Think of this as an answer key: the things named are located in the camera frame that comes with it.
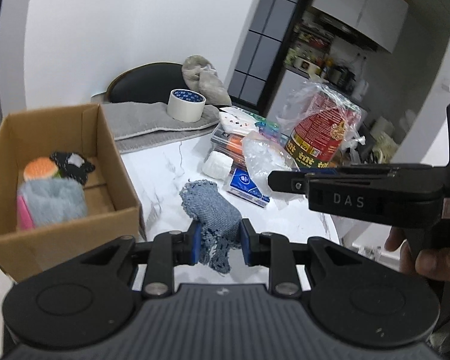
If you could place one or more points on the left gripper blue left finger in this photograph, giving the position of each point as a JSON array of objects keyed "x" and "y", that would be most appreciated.
[{"x": 194, "y": 232}]

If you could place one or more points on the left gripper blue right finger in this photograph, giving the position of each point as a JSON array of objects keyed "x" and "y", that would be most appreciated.
[{"x": 247, "y": 234}]

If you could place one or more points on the white tissue ball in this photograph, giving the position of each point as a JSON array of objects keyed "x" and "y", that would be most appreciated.
[{"x": 217, "y": 165}]

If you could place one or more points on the clear plastic bag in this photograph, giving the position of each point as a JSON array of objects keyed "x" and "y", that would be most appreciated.
[{"x": 263, "y": 156}]

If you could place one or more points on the black stitched fabric piece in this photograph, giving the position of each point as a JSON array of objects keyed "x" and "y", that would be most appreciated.
[{"x": 73, "y": 166}]

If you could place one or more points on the grey plush mouse toy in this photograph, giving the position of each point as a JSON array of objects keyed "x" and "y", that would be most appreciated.
[{"x": 48, "y": 202}]

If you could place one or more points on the plush hamburger toy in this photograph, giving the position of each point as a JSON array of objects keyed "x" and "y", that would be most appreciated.
[{"x": 39, "y": 169}]

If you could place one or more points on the person's right hand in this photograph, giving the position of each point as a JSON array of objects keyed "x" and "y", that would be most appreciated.
[{"x": 431, "y": 264}]

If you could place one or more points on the blue tissue packet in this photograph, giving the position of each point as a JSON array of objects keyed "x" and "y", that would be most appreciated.
[{"x": 241, "y": 185}]

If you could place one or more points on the brown cardboard box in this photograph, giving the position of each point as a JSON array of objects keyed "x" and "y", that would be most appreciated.
[{"x": 113, "y": 207}]

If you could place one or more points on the stacked colourful bead boxes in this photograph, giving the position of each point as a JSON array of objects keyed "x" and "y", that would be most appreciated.
[{"x": 230, "y": 144}]

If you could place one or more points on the red tnt snack tub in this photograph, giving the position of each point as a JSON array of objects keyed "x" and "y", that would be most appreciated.
[{"x": 318, "y": 121}]

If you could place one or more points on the white card pack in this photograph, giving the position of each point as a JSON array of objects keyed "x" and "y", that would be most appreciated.
[{"x": 237, "y": 122}]

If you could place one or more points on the grey folded mat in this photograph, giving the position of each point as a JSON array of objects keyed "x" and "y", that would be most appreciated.
[{"x": 139, "y": 126}]

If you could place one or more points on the masking tape roll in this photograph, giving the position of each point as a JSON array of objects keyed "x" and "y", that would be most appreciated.
[{"x": 185, "y": 105}]

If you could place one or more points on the black chair backrest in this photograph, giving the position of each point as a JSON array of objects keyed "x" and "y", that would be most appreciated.
[{"x": 148, "y": 83}]

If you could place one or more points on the beige cloth on chair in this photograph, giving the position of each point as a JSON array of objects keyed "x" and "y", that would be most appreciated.
[{"x": 200, "y": 76}]

